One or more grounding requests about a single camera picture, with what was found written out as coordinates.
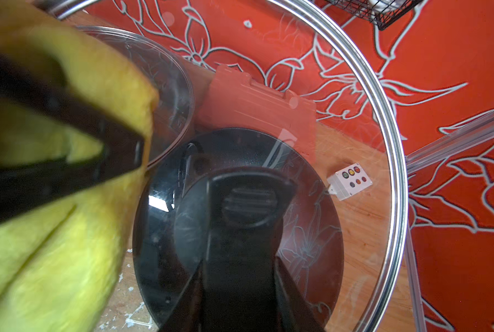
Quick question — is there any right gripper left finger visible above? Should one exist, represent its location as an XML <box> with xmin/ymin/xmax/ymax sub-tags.
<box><xmin>159</xmin><ymin>269</ymin><xmax>204</xmax><ymax>332</ymax></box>

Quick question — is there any black wire wall basket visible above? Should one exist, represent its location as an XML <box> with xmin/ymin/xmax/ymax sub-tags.
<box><xmin>327</xmin><ymin>0</ymin><xmax>423</xmax><ymax>30</ymax></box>

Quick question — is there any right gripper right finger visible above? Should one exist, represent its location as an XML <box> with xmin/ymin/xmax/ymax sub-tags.
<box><xmin>273</xmin><ymin>257</ymin><xmax>325</xmax><ymax>332</ymax></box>

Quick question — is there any red plastic tool case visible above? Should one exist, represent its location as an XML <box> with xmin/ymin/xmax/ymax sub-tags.
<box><xmin>195</xmin><ymin>65</ymin><xmax>316</xmax><ymax>163</ymax></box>

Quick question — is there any glass lid with white handle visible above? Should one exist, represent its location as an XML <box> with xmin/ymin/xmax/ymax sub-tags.
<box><xmin>78</xmin><ymin>26</ymin><xmax>195</xmax><ymax>167</ymax></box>

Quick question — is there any white box with dots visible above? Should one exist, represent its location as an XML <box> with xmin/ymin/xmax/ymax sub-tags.
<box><xmin>327</xmin><ymin>163</ymin><xmax>373</xmax><ymax>201</ymax></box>

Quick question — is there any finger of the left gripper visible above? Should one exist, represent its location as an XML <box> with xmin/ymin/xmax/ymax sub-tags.
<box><xmin>0</xmin><ymin>145</ymin><xmax>143</xmax><ymax>224</ymax></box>
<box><xmin>0</xmin><ymin>54</ymin><xmax>145</xmax><ymax>170</ymax></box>

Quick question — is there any yellow microfiber cloth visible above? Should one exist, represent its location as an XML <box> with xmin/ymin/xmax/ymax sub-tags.
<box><xmin>0</xmin><ymin>1</ymin><xmax>159</xmax><ymax>331</ymax></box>

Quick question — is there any black frying pan with lid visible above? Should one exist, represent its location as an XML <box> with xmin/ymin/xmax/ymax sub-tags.
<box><xmin>133</xmin><ymin>128</ymin><xmax>344</xmax><ymax>331</ymax></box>

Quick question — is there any glass lid with black handle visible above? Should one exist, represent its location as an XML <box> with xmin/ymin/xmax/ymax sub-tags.
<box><xmin>37</xmin><ymin>1</ymin><xmax>408</xmax><ymax>331</ymax></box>

